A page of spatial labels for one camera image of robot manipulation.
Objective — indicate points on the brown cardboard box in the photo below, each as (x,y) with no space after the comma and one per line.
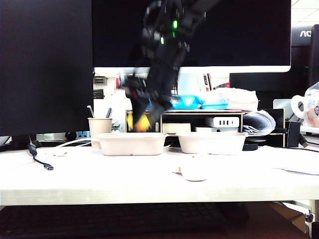
(286,214)

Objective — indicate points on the black keyboard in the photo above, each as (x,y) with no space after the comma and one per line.
(112,219)

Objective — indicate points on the large black monitor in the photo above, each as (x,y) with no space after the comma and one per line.
(45,67)

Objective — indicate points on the white power strip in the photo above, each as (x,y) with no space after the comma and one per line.
(221,122)

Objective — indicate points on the white tape roll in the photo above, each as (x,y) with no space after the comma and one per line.
(297,107)

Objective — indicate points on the wide black pen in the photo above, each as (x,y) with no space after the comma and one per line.
(108,112)

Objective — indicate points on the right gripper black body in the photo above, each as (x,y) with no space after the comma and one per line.
(159,84)

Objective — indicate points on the brown paper cup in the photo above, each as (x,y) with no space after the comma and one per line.
(98,129)

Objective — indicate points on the small black box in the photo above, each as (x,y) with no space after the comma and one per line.
(292,134)

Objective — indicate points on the thin dark pen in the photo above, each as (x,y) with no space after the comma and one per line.
(91,112)

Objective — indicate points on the black monitor stand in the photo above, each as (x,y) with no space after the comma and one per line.
(20,143)

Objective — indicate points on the rolled magazine stack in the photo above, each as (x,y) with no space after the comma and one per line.
(259,123)

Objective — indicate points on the pink wet wipes pack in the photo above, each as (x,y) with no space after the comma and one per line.
(239,99)

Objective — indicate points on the beige paper box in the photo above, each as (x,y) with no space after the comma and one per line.
(132,145)
(211,144)

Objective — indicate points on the low black monitor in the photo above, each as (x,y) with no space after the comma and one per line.
(264,82)

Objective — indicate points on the black wooden desk organizer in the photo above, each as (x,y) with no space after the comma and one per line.
(224,112)

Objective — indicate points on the white carton red print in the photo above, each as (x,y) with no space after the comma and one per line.
(204,82)

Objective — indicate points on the clear plastic bag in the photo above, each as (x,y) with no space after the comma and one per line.
(312,107)

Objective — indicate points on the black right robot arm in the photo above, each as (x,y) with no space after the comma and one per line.
(162,62)

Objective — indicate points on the white round doll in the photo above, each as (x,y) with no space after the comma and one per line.
(194,175)

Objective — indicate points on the black AOC monitor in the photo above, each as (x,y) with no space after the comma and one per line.
(302,37)

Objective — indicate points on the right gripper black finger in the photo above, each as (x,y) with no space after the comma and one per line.
(136,109)
(158,112)

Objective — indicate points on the blue wet wipes pack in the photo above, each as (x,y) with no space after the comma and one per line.
(189,102)

